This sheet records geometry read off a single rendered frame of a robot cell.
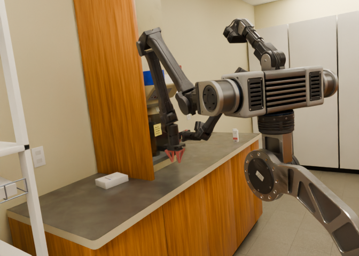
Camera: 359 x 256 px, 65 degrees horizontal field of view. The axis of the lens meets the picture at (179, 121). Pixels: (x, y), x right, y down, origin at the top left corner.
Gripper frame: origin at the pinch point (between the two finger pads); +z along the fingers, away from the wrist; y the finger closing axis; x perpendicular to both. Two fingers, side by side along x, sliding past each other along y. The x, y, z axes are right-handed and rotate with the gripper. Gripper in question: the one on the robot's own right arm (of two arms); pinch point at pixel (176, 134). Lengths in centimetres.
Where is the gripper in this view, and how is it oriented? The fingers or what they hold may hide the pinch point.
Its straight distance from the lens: 198.3
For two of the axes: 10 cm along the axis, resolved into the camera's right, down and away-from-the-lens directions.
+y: -5.6, 1.7, -8.1
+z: -8.3, -0.2, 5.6
